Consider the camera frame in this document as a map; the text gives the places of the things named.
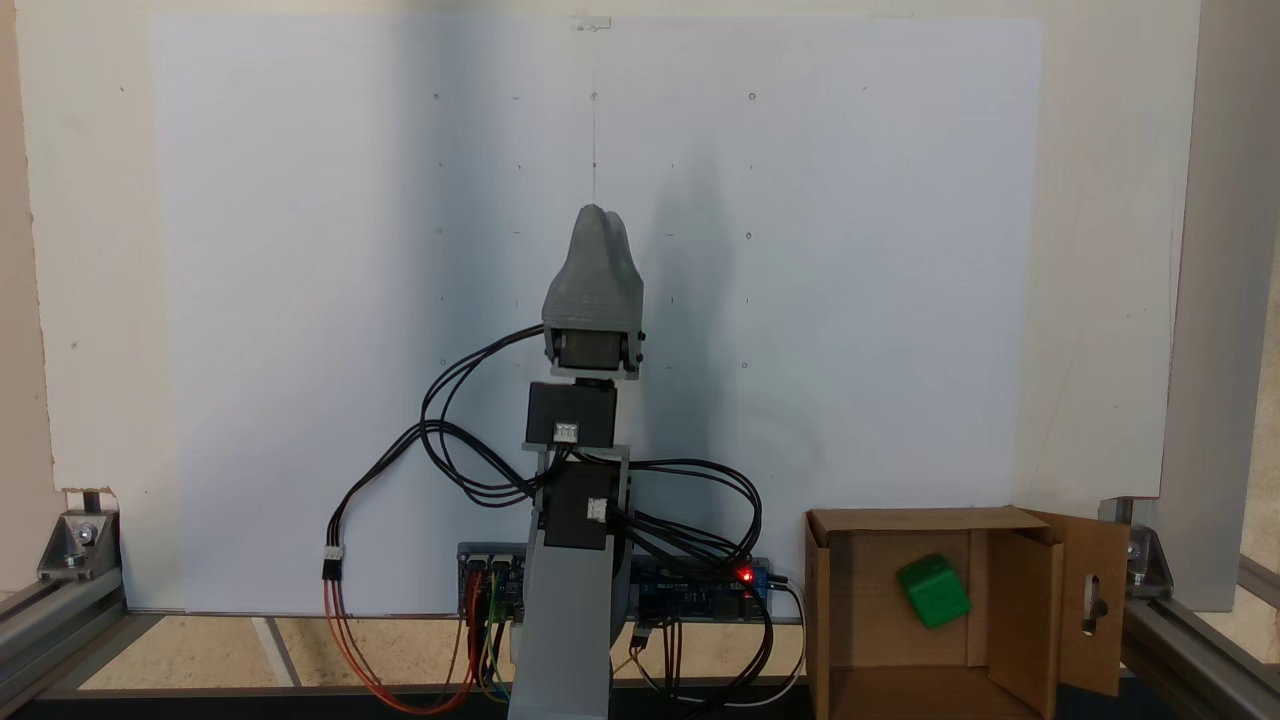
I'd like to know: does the grey pivoting gripper finger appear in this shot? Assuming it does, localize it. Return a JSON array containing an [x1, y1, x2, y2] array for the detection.
[[606, 211, 643, 301]]

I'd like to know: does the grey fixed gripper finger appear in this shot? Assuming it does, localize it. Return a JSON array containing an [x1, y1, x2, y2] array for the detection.
[[548, 205, 615, 301]]

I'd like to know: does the green die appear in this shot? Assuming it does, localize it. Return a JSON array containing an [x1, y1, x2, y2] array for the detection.
[[896, 553, 973, 631]]

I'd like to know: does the motor driver circuit board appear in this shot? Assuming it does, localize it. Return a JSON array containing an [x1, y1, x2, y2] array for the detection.
[[457, 542, 529, 624]]

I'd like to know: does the blue power circuit board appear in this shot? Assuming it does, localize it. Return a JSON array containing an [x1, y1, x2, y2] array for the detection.
[[632, 557, 774, 624]]

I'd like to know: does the large white paper sheet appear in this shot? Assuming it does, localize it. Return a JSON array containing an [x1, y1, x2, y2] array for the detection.
[[149, 14, 1044, 616]]

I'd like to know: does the open cardboard box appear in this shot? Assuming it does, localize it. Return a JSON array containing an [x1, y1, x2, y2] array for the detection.
[[804, 505, 1133, 720]]

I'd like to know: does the black looped servo cable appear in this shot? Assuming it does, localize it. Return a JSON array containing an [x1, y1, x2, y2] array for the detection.
[[418, 418, 547, 510]]

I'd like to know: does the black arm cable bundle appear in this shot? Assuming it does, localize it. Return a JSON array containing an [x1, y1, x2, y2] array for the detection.
[[603, 457, 778, 707]]

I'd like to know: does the green wire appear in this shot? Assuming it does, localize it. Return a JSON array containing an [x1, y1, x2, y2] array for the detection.
[[482, 572, 524, 714]]

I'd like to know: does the black cable with white plug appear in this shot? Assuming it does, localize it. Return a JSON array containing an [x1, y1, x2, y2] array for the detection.
[[321, 324, 550, 584]]

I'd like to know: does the orange wire bundle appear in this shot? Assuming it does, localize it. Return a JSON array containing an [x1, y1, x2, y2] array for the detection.
[[321, 575, 483, 716]]

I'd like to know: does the metal corner bracket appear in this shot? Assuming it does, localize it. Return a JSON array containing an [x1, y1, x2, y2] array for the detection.
[[37, 508, 124, 584], [1124, 523, 1174, 602]]

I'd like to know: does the aluminium frame rail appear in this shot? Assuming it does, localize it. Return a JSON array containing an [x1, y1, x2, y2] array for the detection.
[[0, 570, 129, 714], [1117, 553, 1280, 720]]

